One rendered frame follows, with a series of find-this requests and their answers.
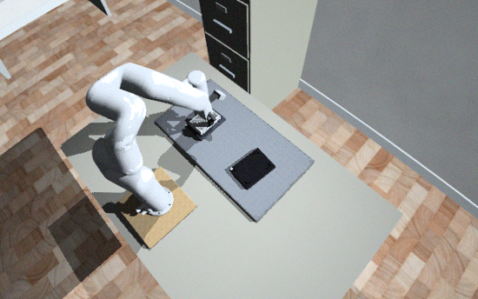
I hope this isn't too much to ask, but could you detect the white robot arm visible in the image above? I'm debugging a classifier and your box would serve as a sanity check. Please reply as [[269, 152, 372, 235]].
[[86, 63, 226, 216]]

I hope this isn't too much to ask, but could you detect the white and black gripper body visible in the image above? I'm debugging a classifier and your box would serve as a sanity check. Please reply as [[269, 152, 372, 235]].
[[193, 101, 213, 120]]

